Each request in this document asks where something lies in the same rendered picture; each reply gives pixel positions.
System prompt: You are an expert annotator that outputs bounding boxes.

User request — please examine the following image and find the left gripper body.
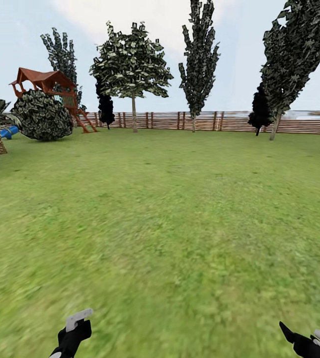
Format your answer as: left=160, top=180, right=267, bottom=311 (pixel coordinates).
left=58, top=320, right=92, bottom=347

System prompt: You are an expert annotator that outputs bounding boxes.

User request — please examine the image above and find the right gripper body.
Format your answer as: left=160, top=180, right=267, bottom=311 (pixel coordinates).
left=293, top=334, right=320, bottom=358

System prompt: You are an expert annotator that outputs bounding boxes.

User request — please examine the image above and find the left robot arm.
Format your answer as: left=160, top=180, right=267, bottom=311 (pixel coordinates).
left=49, top=308, right=93, bottom=358

